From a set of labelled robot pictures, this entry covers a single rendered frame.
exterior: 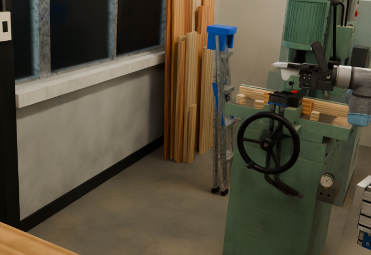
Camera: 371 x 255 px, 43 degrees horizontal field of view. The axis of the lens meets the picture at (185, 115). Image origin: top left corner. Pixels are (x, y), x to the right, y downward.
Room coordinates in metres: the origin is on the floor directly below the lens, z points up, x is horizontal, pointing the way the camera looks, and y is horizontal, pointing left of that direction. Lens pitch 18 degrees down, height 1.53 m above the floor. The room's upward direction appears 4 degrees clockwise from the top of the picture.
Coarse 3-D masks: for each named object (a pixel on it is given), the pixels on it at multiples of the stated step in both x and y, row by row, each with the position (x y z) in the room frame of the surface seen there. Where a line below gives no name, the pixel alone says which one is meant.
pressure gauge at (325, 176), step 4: (324, 176) 1.95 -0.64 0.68; (328, 176) 1.94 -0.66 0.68; (332, 176) 1.95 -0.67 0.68; (320, 180) 1.96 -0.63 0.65; (324, 180) 1.95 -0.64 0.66; (328, 180) 1.94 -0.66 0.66; (332, 180) 1.93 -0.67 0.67; (324, 184) 1.95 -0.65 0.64; (328, 184) 1.94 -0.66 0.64; (332, 184) 1.93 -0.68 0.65
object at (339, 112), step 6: (252, 96) 2.35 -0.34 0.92; (258, 96) 2.34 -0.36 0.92; (318, 108) 2.20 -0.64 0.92; (324, 108) 2.19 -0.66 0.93; (330, 108) 2.17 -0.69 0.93; (336, 108) 2.16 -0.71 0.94; (342, 108) 2.16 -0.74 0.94; (330, 114) 2.17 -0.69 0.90; (336, 114) 2.16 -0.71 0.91; (342, 114) 2.15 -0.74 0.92
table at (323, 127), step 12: (228, 108) 2.24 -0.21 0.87; (240, 108) 2.21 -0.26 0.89; (252, 108) 2.19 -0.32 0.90; (300, 120) 2.08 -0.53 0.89; (312, 120) 2.06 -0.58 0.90; (324, 120) 2.08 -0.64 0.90; (288, 132) 2.01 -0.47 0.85; (312, 132) 2.05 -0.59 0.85; (324, 132) 2.03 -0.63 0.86; (336, 132) 2.00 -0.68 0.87; (348, 132) 1.98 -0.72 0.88
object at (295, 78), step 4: (292, 76) 2.23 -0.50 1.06; (296, 76) 2.22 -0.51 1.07; (288, 80) 2.23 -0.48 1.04; (292, 80) 2.22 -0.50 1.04; (296, 80) 2.21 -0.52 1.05; (288, 84) 2.23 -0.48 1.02; (292, 84) 2.22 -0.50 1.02; (296, 84) 2.21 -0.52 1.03; (292, 88) 2.22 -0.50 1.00; (296, 88) 2.21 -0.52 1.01; (300, 88) 2.22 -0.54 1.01
